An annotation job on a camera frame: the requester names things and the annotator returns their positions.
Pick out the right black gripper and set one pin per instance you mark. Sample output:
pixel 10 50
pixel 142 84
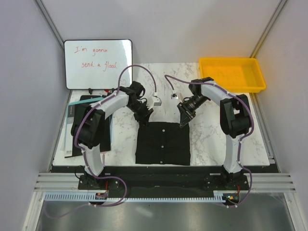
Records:
pixel 186 115

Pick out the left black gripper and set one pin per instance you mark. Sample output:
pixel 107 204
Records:
pixel 144 117

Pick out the black long sleeve shirt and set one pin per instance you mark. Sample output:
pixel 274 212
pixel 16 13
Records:
pixel 163 143

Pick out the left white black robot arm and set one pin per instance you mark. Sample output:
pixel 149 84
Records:
pixel 89 121

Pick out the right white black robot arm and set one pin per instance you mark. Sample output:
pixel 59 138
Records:
pixel 235 119

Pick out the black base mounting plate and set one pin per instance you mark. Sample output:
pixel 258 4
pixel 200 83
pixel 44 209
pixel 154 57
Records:
pixel 164 181

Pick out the yellow plastic bin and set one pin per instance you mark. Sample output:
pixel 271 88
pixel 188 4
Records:
pixel 234 74

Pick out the white whiteboard with red writing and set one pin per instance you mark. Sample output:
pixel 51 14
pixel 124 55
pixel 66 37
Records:
pixel 95 64

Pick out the teal and white packaging board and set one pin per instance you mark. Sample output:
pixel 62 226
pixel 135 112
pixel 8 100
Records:
pixel 69 125

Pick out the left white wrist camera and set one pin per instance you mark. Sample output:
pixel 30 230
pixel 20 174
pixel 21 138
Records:
pixel 154 101

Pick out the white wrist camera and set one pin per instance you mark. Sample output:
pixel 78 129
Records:
pixel 154 101
pixel 176 96

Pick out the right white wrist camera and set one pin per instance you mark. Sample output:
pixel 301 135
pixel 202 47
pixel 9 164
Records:
pixel 176 96

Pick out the white slotted cable duct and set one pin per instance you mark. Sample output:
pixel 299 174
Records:
pixel 92 197

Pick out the aluminium frame rail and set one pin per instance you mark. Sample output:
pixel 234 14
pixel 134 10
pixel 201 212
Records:
pixel 262 183

